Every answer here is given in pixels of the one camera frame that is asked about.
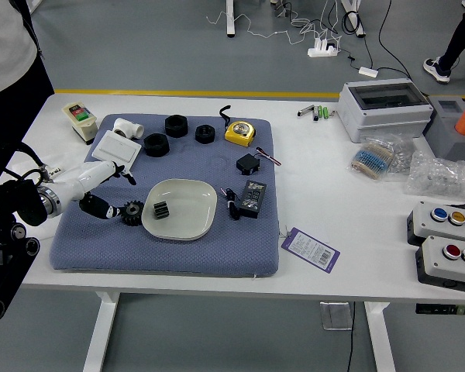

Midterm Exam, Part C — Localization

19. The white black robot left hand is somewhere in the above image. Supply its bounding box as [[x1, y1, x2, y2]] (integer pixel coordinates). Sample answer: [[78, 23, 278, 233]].
[[48, 160, 137, 221]]

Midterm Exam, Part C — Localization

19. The big black gear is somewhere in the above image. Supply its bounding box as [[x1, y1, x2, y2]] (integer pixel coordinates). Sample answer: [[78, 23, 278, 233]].
[[119, 200, 145, 227]]

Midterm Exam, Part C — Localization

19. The small black gear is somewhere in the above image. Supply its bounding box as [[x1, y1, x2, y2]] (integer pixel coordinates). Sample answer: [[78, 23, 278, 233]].
[[152, 200, 171, 221]]

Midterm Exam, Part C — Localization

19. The large black hex nut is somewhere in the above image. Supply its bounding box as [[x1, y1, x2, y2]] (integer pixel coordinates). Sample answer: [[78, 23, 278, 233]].
[[164, 114, 188, 139], [143, 133, 170, 158]]

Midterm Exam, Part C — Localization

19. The small black hex nut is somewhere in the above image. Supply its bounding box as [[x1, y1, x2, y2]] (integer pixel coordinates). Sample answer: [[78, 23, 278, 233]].
[[195, 124, 216, 145]]

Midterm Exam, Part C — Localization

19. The blue-yellow-red button control box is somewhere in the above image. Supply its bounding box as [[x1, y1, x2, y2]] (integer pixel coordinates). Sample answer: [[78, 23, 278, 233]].
[[406, 200, 465, 253]]

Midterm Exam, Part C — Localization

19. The red-green button control box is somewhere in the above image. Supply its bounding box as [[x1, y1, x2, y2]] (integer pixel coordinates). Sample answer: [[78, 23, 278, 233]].
[[415, 235, 465, 295]]

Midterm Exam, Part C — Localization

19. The white pipe tee fitting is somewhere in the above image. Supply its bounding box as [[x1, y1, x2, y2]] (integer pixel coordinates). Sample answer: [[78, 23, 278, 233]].
[[112, 117, 145, 140]]

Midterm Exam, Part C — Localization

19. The white square plate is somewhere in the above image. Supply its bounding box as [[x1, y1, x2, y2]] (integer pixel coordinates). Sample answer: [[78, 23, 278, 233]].
[[140, 177, 219, 242]]

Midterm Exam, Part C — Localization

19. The blue-grey quilted cushion mat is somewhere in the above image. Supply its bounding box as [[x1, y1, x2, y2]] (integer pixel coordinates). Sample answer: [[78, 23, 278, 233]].
[[49, 112, 281, 279]]

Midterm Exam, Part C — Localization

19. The yellow tape measure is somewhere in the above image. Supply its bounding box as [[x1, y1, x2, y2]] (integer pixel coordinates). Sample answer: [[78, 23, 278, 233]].
[[218, 105, 257, 147]]

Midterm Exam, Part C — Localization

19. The black digital panel meter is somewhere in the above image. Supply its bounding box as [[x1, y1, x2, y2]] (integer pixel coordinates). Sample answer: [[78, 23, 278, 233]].
[[238, 179, 268, 219]]

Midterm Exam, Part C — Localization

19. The white background table leg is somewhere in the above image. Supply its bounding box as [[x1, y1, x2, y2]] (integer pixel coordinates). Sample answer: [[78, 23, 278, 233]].
[[340, 0, 367, 39], [226, 0, 237, 39]]

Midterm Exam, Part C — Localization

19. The purple paper tag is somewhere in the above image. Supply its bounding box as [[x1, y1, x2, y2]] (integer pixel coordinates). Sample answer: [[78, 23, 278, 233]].
[[281, 227, 341, 275]]

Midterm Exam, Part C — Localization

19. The white power strip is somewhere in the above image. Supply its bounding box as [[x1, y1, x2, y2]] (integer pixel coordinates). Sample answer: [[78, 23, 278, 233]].
[[308, 36, 340, 59]]

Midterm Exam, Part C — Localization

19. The metal floor plate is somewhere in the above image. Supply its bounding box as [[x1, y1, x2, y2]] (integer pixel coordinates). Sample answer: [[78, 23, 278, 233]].
[[319, 301, 353, 331]]

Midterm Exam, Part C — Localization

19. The bag of blue resistors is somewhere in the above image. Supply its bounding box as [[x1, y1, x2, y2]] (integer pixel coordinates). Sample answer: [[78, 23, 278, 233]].
[[348, 139, 395, 181]]

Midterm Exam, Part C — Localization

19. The clear bag of screws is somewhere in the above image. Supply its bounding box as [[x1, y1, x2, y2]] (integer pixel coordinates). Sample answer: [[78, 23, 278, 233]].
[[387, 133, 418, 183]]

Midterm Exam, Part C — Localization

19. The bubble wrap bag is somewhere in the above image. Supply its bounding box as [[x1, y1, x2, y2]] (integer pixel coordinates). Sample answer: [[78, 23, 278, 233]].
[[405, 150, 465, 201]]

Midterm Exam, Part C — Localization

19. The grey block holder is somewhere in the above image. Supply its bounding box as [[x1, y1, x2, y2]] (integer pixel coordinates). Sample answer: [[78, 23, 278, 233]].
[[423, 95, 465, 166]]

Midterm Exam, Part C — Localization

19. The table height control panel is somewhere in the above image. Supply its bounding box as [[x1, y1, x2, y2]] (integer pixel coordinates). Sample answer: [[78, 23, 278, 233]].
[[415, 304, 465, 316]]

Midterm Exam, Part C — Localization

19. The person with sneakers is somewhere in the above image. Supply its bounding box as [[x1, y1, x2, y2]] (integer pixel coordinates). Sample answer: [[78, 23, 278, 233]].
[[423, 0, 465, 84]]

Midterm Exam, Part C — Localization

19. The white wall switch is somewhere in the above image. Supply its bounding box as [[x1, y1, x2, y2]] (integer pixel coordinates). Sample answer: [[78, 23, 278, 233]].
[[91, 129, 143, 171]]

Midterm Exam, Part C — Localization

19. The beige red-green push-button switch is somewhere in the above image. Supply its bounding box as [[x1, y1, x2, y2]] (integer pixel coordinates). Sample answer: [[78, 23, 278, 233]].
[[63, 101, 98, 146]]

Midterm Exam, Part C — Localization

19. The black plug with cord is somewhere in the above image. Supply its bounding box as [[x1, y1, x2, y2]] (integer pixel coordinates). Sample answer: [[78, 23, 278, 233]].
[[220, 188, 242, 221]]

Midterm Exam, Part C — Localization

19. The black module with red wires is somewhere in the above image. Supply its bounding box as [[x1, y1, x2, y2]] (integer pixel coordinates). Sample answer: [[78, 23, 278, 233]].
[[236, 146, 283, 176]]

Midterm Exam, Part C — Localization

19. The white tangled cable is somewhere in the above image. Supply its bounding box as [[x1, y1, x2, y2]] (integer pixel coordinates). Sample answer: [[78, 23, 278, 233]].
[[206, 0, 343, 48]]

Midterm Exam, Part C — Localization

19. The grey electrical enclosure box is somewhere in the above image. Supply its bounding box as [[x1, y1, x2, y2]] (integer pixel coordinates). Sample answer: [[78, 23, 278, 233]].
[[336, 78, 435, 143]]

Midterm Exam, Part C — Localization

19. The black cable under table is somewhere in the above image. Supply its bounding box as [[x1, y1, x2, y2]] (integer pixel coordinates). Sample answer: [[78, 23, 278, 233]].
[[346, 301, 357, 372]]

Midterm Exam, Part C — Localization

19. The black floor cable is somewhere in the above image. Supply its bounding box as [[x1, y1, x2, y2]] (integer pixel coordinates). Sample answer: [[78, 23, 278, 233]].
[[340, 0, 414, 82]]

